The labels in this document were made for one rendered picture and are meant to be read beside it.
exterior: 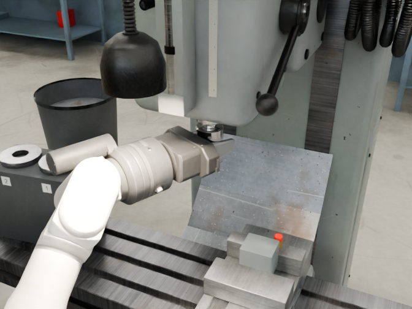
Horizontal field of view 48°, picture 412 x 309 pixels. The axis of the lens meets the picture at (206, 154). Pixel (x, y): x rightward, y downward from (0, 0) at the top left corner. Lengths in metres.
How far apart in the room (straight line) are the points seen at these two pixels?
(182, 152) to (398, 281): 1.89
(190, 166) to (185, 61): 0.18
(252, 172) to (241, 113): 0.55
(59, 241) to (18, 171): 0.46
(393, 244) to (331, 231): 1.44
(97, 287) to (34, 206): 0.23
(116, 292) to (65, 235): 0.40
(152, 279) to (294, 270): 0.30
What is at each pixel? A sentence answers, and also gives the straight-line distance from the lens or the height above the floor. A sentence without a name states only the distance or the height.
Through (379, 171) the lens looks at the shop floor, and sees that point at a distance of 3.32.
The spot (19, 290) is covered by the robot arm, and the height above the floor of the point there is 1.18.
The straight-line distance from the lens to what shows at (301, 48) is 0.80.
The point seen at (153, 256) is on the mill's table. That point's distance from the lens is 1.06.
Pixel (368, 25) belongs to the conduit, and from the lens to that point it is 0.85.
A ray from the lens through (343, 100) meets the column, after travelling 1.09.
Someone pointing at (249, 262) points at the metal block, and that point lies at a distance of 0.86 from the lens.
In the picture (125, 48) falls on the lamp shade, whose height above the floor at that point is 1.47.
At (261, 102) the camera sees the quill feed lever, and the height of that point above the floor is 1.37.
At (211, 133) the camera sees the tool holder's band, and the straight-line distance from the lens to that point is 0.76.
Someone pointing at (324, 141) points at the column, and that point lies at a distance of 1.13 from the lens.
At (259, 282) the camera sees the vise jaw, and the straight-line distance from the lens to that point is 0.84.
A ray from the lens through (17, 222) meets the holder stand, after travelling 1.14.
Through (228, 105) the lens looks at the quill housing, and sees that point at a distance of 0.64.
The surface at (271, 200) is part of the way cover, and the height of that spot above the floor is 0.94.
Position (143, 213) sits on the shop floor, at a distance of 2.75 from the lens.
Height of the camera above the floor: 1.60
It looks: 29 degrees down
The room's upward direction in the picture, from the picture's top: straight up
